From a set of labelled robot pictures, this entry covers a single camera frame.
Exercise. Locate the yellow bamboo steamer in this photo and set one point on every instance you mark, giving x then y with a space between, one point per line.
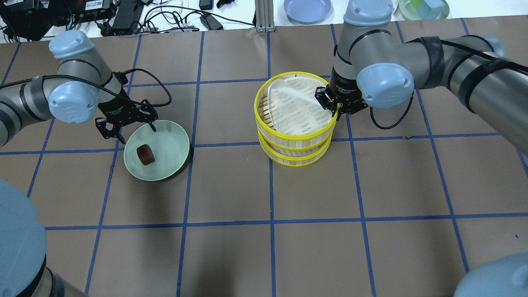
291 158
288 115

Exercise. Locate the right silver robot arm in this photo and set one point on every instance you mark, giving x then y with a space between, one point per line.
371 70

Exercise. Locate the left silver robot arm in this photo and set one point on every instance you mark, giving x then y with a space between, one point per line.
84 84

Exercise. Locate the brown steamed bun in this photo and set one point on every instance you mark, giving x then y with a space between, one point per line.
145 154

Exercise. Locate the aluminium frame post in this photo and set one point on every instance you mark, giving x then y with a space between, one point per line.
264 16

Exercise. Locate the light green plate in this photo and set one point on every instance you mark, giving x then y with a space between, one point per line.
170 145

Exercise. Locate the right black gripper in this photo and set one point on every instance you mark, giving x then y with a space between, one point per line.
343 86

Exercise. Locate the green bowl with sponges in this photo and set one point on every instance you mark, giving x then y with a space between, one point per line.
423 9

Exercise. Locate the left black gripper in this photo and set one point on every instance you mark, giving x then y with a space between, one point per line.
115 109

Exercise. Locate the blue plate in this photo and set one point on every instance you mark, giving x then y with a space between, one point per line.
307 11

